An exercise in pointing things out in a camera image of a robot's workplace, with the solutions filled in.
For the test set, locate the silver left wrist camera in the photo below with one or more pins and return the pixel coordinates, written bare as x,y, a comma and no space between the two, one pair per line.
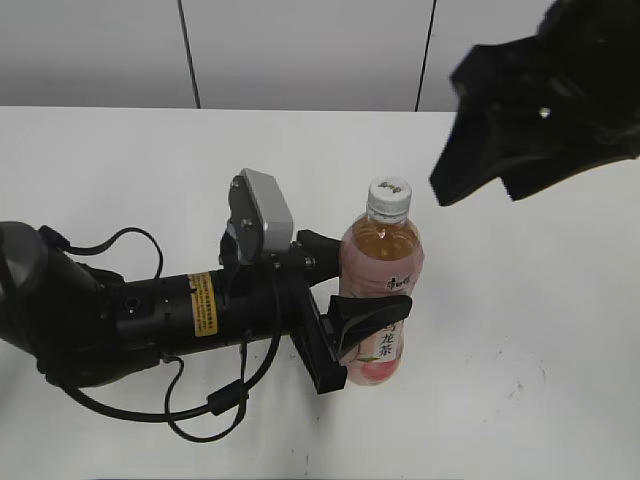
260,220

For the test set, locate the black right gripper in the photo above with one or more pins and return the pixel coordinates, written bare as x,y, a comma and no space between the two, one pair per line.
568,95

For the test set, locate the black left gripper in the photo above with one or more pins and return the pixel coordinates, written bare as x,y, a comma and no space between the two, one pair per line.
272,298

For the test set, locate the pink oolong tea bottle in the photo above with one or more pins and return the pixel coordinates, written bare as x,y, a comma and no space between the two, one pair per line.
378,259

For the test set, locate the white bottle cap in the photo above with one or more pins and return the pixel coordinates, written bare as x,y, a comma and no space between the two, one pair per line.
389,199

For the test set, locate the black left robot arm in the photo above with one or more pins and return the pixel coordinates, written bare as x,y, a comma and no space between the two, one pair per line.
94,328

